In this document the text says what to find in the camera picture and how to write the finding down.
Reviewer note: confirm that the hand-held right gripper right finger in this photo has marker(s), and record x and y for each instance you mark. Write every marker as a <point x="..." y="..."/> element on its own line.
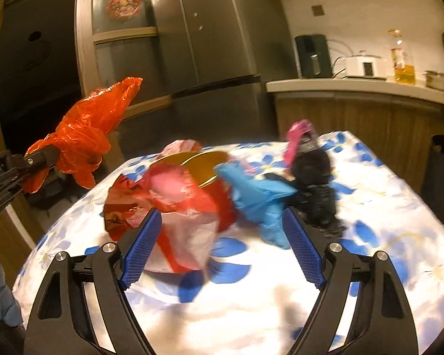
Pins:
<point x="303" y="247"/>

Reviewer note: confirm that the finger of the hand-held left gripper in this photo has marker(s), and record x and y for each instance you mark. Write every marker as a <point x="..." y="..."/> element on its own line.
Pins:
<point x="29" y="161"/>
<point x="2" y="199"/>

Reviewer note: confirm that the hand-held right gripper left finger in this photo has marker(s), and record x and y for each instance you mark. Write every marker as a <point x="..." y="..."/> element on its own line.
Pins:
<point x="142" y="251"/>

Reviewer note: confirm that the orange plastic bag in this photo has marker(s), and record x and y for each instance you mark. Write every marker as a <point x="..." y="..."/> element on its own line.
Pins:
<point x="85" y="125"/>

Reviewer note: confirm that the blue plastic bag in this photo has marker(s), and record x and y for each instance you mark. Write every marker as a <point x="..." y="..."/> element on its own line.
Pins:
<point x="255" y="196"/>

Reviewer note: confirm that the pink plastic bag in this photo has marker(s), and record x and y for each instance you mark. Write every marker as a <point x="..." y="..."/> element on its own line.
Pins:
<point x="294" y="137"/>

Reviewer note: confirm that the black trash bin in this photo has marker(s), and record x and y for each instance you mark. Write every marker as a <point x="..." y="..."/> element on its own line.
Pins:
<point x="442" y="177"/>

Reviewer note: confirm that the white red-striped plastic bag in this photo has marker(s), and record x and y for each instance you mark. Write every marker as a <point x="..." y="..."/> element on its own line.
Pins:
<point x="188" y="236"/>

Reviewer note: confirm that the black plastic bag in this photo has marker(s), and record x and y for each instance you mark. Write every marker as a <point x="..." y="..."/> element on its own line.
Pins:
<point x="314" y="177"/>

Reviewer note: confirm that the blue floral tablecloth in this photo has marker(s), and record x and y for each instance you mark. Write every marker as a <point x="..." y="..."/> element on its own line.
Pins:
<point x="244" y="303"/>

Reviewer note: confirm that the red tin with gold lid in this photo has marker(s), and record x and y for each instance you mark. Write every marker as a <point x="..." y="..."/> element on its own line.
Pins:
<point x="203" y="166"/>

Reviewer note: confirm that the wooden lower cabinet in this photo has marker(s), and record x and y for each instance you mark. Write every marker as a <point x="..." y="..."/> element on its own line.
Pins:
<point x="355" y="118"/>

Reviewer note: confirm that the wooden glass door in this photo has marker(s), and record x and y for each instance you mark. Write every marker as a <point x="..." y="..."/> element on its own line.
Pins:
<point x="133" y="55"/>

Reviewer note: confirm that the white kitchen countertop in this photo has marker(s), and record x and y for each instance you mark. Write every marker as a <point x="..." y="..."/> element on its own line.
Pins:
<point x="336" y="85"/>

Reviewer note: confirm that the red door decoration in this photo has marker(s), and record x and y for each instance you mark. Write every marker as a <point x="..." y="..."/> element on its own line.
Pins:
<point x="124" y="4"/>

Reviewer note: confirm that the white electric cooker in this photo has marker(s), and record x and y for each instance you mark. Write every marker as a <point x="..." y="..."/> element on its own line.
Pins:
<point x="366" y="67"/>

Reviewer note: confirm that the black air fryer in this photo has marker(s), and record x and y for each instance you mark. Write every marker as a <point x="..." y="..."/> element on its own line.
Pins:
<point x="312" y="55"/>

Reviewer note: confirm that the cooking oil bottle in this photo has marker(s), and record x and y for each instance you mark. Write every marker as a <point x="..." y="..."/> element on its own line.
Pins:
<point x="405" y="70"/>

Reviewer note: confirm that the metal pan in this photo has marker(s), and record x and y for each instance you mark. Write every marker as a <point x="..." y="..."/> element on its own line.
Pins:
<point x="438" y="79"/>

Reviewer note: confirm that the grey refrigerator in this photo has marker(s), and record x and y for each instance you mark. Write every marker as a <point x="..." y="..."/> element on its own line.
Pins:
<point x="222" y="44"/>

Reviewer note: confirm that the brown wall switch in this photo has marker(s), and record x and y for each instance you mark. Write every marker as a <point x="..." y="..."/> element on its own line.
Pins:
<point x="318" y="10"/>

